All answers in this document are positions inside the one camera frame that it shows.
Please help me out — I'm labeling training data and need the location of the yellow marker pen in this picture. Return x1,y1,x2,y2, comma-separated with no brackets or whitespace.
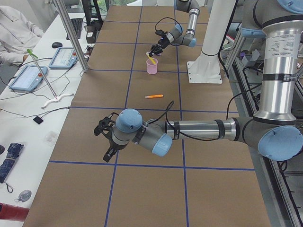
145,52,157,65

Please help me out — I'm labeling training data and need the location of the orange marker pen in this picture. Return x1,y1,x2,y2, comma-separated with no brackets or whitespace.
145,94,164,99

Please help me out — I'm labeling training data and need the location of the pink mesh pen holder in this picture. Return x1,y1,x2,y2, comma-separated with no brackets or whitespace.
146,58,158,75

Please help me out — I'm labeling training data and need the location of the small black box device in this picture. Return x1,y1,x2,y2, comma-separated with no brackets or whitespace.
33,116,43,125

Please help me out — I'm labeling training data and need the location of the black keyboard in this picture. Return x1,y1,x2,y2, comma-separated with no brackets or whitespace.
71,18,83,39

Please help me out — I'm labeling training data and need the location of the far teach pendant tablet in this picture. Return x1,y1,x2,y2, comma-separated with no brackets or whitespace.
49,47,78,70

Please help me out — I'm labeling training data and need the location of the teach pendant tablet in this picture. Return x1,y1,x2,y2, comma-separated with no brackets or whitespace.
49,47,78,70
9,65,43,92

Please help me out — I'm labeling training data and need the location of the brown paper table mat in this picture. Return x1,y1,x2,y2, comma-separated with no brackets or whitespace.
24,6,270,227

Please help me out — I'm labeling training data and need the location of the folded blue umbrella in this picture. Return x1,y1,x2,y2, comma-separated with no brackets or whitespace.
0,143,24,183

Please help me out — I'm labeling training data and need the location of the black computer mouse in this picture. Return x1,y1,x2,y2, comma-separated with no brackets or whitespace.
52,42,62,49

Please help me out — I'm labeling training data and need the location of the near teach pendant tablet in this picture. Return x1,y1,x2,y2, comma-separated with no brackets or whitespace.
9,65,43,92

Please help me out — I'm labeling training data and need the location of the red bottle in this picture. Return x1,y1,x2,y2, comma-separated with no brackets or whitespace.
0,203,29,221

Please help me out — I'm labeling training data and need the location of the metal grabber stick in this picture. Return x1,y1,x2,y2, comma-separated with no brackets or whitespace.
26,48,74,110

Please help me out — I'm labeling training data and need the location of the seated person white hoodie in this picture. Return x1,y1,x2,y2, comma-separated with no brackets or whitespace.
0,6,45,65

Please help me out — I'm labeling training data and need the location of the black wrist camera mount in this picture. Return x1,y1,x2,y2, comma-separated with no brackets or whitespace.
93,112,118,138

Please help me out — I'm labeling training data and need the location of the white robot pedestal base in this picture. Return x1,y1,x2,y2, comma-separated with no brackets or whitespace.
187,0,237,84

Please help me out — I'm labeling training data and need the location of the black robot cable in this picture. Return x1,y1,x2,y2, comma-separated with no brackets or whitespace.
145,84,263,141

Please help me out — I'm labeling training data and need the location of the aluminium frame post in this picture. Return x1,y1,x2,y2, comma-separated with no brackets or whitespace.
53,0,88,72

